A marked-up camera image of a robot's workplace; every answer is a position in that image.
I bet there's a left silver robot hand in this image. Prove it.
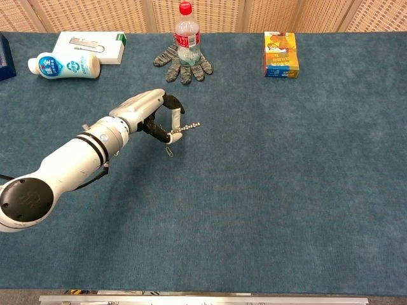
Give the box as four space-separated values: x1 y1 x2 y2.
109 88 186 144

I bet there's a metal magnetic rod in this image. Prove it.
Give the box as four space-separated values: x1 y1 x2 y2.
170 121 202 134

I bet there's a grey knit work glove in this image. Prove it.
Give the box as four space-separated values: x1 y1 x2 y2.
153 34 214 86

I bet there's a white adapter product box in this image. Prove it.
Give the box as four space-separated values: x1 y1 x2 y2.
52 30 127 65

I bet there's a clear red cap bottle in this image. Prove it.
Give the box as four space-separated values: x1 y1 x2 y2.
174 1 201 67

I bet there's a white blue label bottle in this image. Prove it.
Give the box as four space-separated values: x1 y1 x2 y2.
27 51 102 80

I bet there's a wicker folding screen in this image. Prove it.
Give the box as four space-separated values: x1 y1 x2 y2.
0 0 407 34

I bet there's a blue felt table mat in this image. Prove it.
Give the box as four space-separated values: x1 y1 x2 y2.
0 30 407 295

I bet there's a dark blue box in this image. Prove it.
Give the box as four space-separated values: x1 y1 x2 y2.
0 32 17 81

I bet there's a yellow orange carton box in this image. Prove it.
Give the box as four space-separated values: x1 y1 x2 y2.
263 30 300 79

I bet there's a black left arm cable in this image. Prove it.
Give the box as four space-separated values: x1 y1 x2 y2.
63 161 111 191

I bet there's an aluminium profile rail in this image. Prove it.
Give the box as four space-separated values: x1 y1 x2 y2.
38 294 369 305

